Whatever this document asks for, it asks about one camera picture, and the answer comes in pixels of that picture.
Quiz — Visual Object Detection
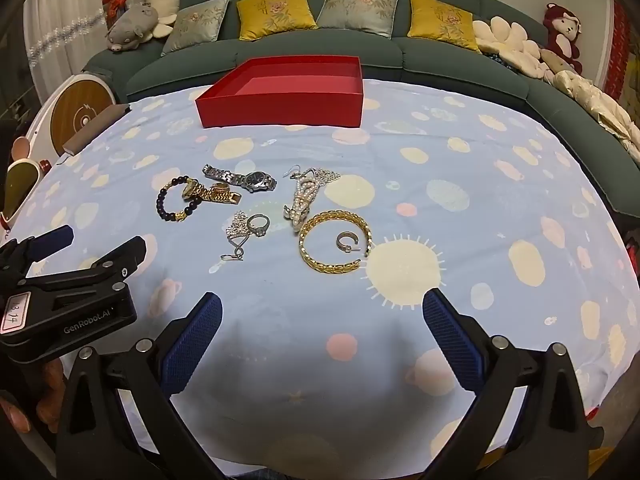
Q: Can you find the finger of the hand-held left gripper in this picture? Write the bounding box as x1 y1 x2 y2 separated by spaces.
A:
30 236 149 301
0 225 76 278

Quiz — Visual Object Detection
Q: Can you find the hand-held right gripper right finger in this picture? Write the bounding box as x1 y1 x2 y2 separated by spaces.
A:
420 288 606 480

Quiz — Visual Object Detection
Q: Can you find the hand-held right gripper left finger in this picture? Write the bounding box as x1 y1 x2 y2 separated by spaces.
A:
55 291 236 480

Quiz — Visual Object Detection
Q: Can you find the dark bead bracelet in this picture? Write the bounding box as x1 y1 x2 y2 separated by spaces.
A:
156 176 205 223

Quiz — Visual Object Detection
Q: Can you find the silver rhinestone dangle earring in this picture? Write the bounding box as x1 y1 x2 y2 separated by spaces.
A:
285 165 343 192
220 210 251 263

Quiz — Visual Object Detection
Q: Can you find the gold metal wristwatch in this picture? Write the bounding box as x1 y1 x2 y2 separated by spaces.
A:
181 178 242 206

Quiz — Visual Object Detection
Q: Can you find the gold chain bangle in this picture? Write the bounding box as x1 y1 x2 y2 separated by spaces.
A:
298 210 373 274

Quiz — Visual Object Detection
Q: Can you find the silver metal wristwatch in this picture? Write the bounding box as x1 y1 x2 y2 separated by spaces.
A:
202 164 277 193

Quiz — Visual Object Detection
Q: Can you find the white pearl bracelet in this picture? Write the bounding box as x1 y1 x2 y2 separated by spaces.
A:
283 170 321 235

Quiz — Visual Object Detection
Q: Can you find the red shallow box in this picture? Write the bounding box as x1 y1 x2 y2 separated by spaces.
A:
195 56 364 130

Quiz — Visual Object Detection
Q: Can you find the person's left hand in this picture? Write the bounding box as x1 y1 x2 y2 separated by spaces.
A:
0 359 67 436

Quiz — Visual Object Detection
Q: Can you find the round-eared table mirror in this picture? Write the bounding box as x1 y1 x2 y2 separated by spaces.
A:
0 137 53 233

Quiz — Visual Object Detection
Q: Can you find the blue planet print tablecloth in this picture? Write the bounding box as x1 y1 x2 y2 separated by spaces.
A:
0 77 638 480

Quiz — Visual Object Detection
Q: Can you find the brown flat pouch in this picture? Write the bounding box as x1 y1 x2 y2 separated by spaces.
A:
64 103 132 156

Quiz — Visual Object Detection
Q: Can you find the white machine with wooden disc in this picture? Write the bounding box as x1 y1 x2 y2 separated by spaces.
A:
22 72 118 158

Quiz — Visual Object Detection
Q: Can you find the dark glass cabinet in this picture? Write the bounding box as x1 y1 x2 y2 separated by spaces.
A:
0 35 41 128

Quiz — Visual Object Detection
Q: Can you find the white lace curtain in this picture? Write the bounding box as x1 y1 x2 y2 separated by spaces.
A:
22 0 131 111

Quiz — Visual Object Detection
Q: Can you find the grey plush animal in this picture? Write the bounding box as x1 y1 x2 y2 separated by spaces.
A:
105 1 176 53

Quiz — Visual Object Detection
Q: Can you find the grey floral cushion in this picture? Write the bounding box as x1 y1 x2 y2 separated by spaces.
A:
316 0 402 39
161 0 233 57

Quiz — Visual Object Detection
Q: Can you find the cream satin quilt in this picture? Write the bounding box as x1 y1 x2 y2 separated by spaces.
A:
550 70 640 161

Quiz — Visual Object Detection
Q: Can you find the dark green sofa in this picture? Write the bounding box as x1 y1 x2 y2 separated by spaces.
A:
82 0 640 216

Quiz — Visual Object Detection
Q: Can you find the yellow floral cushion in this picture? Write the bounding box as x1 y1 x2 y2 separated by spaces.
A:
236 0 317 42
407 0 483 53

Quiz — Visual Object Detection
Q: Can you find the small beige plush toy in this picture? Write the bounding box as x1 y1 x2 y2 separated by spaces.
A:
540 49 576 81

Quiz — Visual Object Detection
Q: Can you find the cream flower shaped cushion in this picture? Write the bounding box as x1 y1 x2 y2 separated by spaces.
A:
472 16 543 78

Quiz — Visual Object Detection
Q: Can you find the red monkey plush toy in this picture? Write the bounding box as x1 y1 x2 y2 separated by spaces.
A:
542 2 585 76

